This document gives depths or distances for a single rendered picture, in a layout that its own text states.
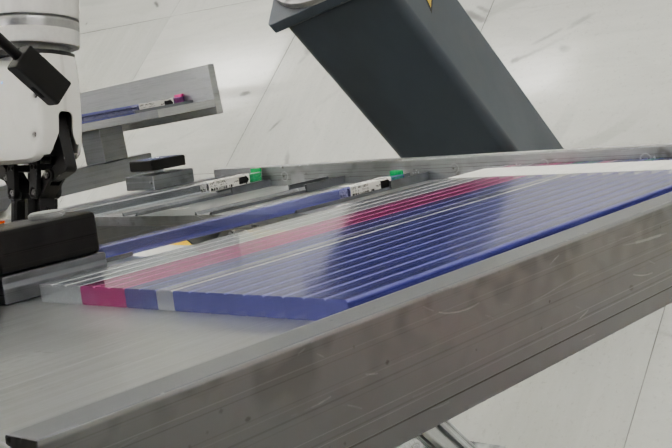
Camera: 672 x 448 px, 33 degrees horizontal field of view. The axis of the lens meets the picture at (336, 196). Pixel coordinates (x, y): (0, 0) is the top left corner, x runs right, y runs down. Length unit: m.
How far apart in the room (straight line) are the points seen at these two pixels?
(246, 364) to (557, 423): 1.40
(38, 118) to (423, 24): 0.67
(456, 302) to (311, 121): 2.10
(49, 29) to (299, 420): 0.67
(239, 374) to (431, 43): 1.17
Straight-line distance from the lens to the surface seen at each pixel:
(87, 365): 0.54
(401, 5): 1.53
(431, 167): 1.13
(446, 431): 1.74
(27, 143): 1.06
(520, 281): 0.59
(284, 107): 2.74
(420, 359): 0.53
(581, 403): 1.82
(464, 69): 1.64
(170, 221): 1.12
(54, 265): 0.76
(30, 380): 0.53
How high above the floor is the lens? 1.43
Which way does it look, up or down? 37 degrees down
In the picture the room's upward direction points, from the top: 43 degrees counter-clockwise
